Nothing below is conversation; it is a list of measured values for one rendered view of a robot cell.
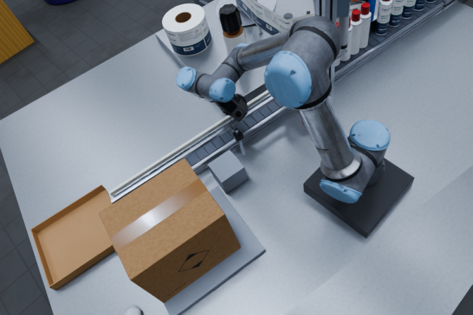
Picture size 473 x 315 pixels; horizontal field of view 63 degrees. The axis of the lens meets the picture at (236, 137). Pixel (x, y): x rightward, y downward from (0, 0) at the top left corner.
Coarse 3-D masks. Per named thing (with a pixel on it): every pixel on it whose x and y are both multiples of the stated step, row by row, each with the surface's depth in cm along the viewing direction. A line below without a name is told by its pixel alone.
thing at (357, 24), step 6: (354, 12) 149; (354, 18) 150; (360, 18) 152; (354, 24) 151; (360, 24) 151; (354, 30) 153; (360, 30) 154; (354, 36) 156; (354, 42) 158; (354, 48) 161; (354, 54) 163
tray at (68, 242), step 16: (96, 192) 151; (64, 208) 147; (80, 208) 150; (96, 208) 148; (48, 224) 147; (64, 224) 147; (80, 224) 146; (96, 224) 144; (48, 240) 144; (64, 240) 143; (80, 240) 142; (96, 240) 140; (48, 256) 140; (64, 256) 139; (80, 256) 138; (96, 256) 133; (48, 272) 135; (64, 272) 136; (80, 272) 134
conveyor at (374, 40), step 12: (420, 12) 172; (372, 36) 168; (384, 36) 167; (348, 60) 163; (252, 108) 157; (264, 108) 156; (276, 108) 155; (252, 120) 154; (228, 132) 153; (216, 144) 150; (192, 156) 149; (204, 156) 148; (156, 168) 148; (120, 192) 145
